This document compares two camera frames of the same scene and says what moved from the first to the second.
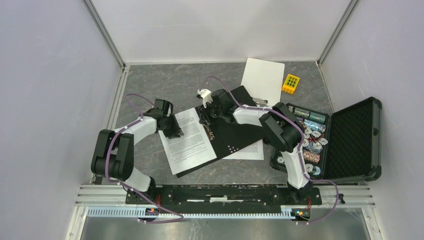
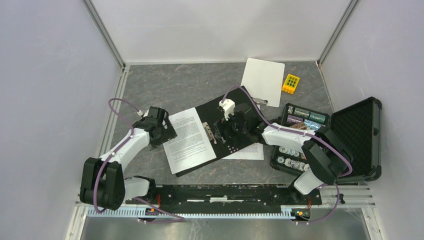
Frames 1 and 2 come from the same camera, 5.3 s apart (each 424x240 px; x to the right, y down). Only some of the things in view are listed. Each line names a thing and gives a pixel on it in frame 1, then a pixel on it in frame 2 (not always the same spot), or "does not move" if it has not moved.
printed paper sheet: x=193 y=148 does not move
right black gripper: x=203 y=120 to x=218 y=134
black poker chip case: x=344 y=145 does not move
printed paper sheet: x=253 y=151 does not move
